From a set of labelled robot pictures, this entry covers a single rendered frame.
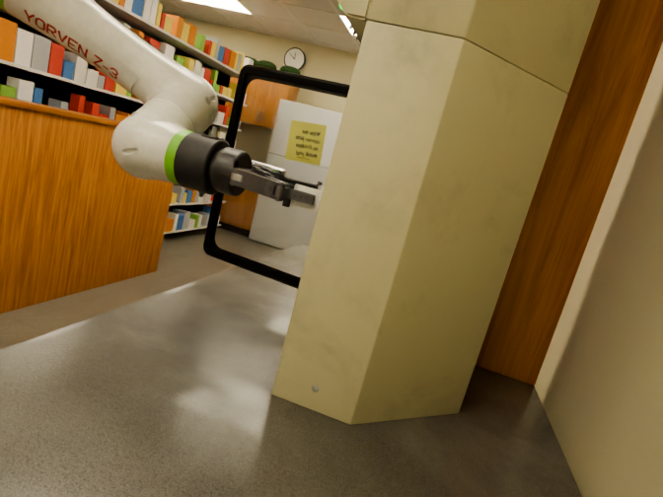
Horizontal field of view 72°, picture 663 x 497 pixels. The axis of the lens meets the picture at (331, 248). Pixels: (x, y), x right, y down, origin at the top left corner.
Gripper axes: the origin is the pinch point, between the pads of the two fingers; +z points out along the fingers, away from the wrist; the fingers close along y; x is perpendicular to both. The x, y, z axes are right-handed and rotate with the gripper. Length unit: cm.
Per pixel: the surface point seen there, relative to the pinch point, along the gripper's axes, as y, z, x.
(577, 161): 21.5, 35.0, -17.0
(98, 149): 172, -195, 25
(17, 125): 116, -194, 18
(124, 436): -32.9, -7.0, 25.1
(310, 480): -28.1, 11.3, 25.0
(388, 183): -15.7, 8.9, -5.1
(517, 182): -4.4, 23.6, -9.5
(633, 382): -5.5, 44.6, 10.8
